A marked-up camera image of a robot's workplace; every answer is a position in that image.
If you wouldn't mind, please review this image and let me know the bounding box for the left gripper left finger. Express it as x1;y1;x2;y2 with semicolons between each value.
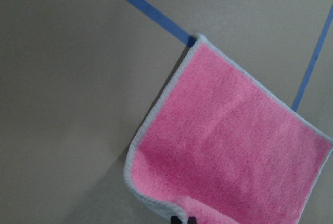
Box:
170;216;182;224

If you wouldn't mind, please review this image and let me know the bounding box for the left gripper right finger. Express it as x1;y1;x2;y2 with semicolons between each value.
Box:
187;217;197;224

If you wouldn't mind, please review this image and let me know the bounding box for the pink towel with grey hem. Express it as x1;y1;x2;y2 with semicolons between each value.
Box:
123;35;332;223

